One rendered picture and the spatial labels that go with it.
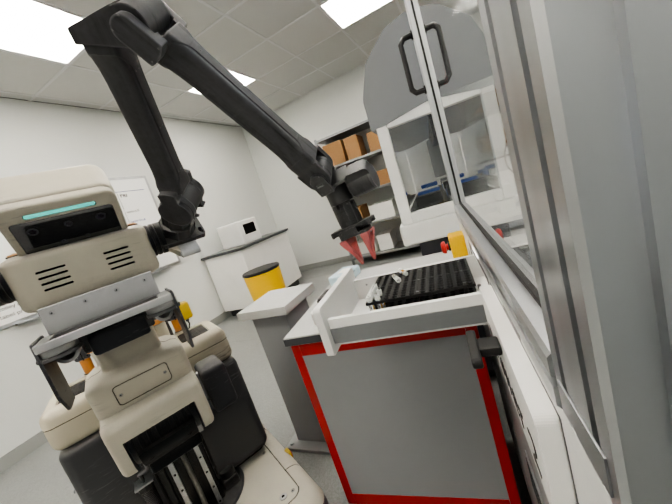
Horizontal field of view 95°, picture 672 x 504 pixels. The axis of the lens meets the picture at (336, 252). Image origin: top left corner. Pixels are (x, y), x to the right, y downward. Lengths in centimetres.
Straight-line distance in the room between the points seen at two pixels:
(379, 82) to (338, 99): 373
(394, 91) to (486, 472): 143
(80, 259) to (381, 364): 81
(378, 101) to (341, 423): 129
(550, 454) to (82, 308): 86
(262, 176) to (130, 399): 521
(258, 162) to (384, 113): 459
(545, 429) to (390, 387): 75
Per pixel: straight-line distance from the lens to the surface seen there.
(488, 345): 43
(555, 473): 35
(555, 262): 19
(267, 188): 588
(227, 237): 448
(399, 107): 151
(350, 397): 109
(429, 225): 151
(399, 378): 101
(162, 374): 97
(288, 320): 144
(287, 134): 65
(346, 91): 523
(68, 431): 127
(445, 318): 63
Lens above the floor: 114
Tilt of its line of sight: 10 degrees down
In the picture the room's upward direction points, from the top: 18 degrees counter-clockwise
